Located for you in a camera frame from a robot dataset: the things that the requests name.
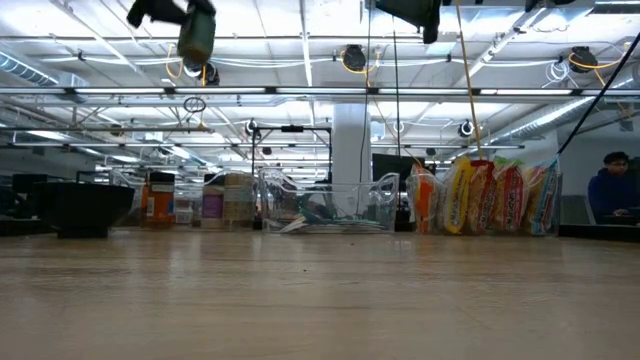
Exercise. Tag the green lid glass jar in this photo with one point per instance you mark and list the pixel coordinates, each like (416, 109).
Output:
(197, 37)

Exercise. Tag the black lid spice jar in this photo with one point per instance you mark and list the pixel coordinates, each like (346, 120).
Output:
(159, 200)

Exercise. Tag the yellow ramen noodle packet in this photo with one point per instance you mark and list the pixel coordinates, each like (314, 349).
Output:
(457, 197)

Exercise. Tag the red ramen noodle packet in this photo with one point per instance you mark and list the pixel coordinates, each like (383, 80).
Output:
(482, 197)

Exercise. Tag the purple label spice jar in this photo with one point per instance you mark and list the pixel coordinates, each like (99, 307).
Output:
(213, 205)

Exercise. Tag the lime chili shrimp ramen packet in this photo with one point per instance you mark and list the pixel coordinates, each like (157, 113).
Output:
(509, 197)

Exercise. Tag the blue ramen noodle packet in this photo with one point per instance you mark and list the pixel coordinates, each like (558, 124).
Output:
(542, 197)

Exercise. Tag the teal plastic spoon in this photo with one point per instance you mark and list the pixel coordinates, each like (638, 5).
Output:
(315, 214)

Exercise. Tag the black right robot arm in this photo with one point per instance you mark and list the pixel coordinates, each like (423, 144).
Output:
(547, 4)

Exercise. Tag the small black ceiling reel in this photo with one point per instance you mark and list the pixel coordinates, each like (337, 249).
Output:
(251, 127)
(466, 128)

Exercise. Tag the black background monitor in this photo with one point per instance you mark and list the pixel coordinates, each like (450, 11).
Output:
(397, 164)

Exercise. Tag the clear plastic bin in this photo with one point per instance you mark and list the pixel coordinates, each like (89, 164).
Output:
(350, 220)
(125, 200)
(559, 210)

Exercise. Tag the tan lid spice jar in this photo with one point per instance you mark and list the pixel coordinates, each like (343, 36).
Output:
(239, 200)

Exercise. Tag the red bowl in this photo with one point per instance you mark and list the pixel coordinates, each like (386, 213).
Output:
(82, 207)

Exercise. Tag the person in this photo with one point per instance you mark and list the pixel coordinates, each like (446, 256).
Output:
(612, 192)

